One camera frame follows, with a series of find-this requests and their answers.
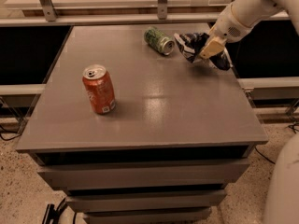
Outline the black device on floor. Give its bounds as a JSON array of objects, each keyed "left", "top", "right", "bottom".
[{"left": 41, "top": 198, "right": 78, "bottom": 224}]

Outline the green soda can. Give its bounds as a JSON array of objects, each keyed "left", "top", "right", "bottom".
[{"left": 144, "top": 26, "right": 175, "bottom": 56}]

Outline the bottom grey drawer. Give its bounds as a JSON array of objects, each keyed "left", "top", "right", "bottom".
[{"left": 83, "top": 207, "right": 211, "bottom": 224}]

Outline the red coke can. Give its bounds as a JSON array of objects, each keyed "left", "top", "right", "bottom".
[{"left": 82, "top": 64, "right": 116, "bottom": 115}]

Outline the middle grey drawer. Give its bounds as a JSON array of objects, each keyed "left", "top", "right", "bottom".
[{"left": 66, "top": 189, "right": 226, "bottom": 213}]

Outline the black cable on floor right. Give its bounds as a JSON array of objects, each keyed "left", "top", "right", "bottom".
[{"left": 254, "top": 146, "right": 277, "bottom": 165}]

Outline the top grey drawer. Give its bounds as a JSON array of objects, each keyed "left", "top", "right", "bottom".
[{"left": 37, "top": 159, "right": 249, "bottom": 190}]

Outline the grey drawer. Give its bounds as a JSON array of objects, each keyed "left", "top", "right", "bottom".
[
  {"left": 66, "top": 189, "right": 226, "bottom": 213},
  {"left": 37, "top": 159, "right": 249, "bottom": 190},
  {"left": 83, "top": 207, "right": 211, "bottom": 224}
]

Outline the grey drawer cabinet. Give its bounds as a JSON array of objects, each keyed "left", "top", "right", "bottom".
[{"left": 16, "top": 22, "right": 269, "bottom": 224}]

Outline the metal railing frame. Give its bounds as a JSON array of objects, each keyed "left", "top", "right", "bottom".
[{"left": 0, "top": 0, "right": 291, "bottom": 28}]

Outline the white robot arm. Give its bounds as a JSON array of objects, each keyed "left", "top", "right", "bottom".
[{"left": 199, "top": 0, "right": 299, "bottom": 224}]

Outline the black cable on floor left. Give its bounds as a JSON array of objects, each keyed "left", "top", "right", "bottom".
[{"left": 0, "top": 97, "right": 24, "bottom": 142}]

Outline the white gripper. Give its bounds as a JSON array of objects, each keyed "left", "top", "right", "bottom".
[{"left": 199, "top": 4, "right": 252, "bottom": 59}]

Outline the blue chip bag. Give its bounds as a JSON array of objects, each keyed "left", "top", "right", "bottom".
[{"left": 174, "top": 33, "right": 232, "bottom": 71}]

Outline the black cable on floor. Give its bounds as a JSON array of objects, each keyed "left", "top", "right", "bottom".
[
  {"left": 0, "top": 97, "right": 24, "bottom": 142},
  {"left": 254, "top": 146, "right": 277, "bottom": 165}
]

